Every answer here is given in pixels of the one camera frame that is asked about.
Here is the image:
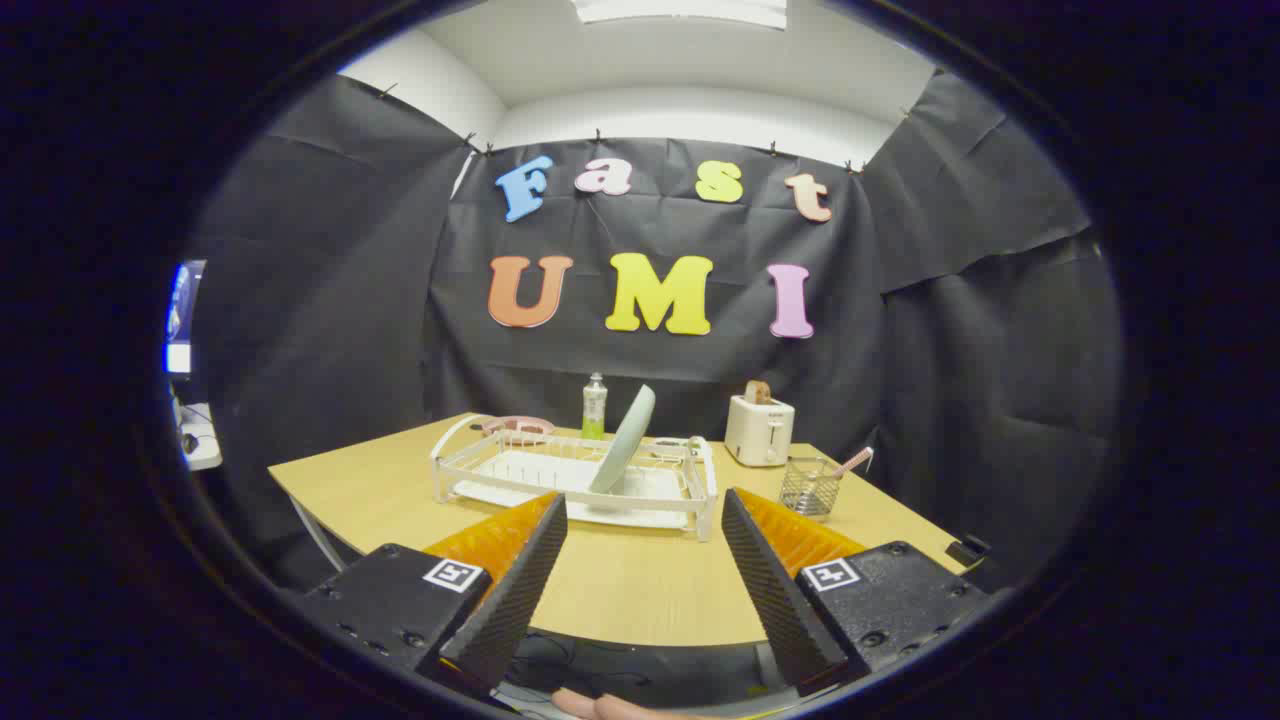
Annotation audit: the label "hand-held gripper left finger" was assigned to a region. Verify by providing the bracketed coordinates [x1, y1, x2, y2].
[300, 492, 569, 696]

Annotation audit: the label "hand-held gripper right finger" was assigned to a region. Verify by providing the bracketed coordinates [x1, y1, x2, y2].
[720, 487, 991, 698]

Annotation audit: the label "small wire basket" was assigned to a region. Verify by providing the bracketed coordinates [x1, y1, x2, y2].
[779, 456, 843, 519]

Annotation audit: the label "white wire dish rack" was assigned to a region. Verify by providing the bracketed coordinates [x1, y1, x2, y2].
[430, 413, 719, 543]

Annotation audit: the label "pale green plate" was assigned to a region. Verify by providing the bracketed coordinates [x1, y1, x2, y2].
[588, 385, 657, 496]

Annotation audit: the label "pink plate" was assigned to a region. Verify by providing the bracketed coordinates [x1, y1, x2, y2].
[482, 416, 556, 441]

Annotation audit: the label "white toaster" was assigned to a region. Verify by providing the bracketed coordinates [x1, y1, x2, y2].
[724, 395, 796, 468]

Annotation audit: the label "white table leg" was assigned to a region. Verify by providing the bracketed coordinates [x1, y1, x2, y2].
[290, 495, 346, 573]

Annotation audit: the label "black backdrop cloth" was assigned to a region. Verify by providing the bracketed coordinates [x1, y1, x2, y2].
[190, 70, 1126, 601]

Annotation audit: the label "white side table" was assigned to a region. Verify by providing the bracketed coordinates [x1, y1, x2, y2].
[172, 400, 223, 471]

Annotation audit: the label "computer monitor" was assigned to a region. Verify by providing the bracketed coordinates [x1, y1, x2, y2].
[165, 260, 208, 376]

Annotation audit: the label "ceiling light panel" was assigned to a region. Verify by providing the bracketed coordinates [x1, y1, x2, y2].
[572, 0, 789, 29]

